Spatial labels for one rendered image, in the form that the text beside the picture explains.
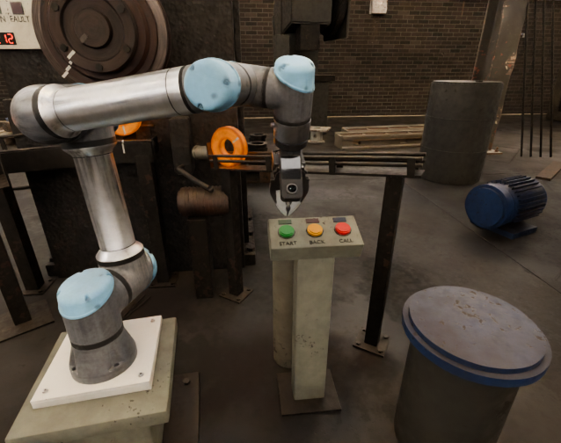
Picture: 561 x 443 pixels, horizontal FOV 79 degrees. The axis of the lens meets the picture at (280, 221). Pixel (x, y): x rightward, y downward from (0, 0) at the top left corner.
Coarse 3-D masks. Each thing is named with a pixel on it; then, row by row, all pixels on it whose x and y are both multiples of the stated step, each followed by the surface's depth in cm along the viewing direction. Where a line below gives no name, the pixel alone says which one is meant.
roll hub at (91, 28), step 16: (64, 0) 114; (80, 0) 115; (96, 0) 116; (112, 0) 115; (48, 16) 115; (64, 16) 117; (80, 16) 116; (96, 16) 116; (112, 16) 118; (128, 16) 118; (64, 32) 118; (80, 32) 117; (96, 32) 118; (112, 32) 120; (128, 32) 120; (80, 48) 121; (96, 48) 121; (112, 48) 122; (80, 64) 122; (112, 64) 123
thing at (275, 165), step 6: (276, 144) 71; (282, 144) 70; (300, 144) 70; (306, 144) 72; (276, 150) 79; (288, 150) 70; (294, 150) 70; (276, 156) 77; (276, 162) 76; (276, 168) 75; (276, 174) 75; (276, 180) 76
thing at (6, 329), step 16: (0, 160) 119; (0, 176) 132; (0, 240) 130; (0, 256) 132; (0, 272) 133; (0, 288) 135; (16, 288) 138; (16, 304) 140; (32, 304) 155; (0, 320) 146; (16, 320) 142; (32, 320) 146; (48, 320) 146; (0, 336) 137; (16, 336) 138
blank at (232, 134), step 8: (224, 128) 131; (232, 128) 130; (216, 136) 134; (224, 136) 132; (232, 136) 130; (240, 136) 129; (216, 144) 135; (240, 144) 130; (216, 152) 137; (224, 152) 136; (240, 152) 131
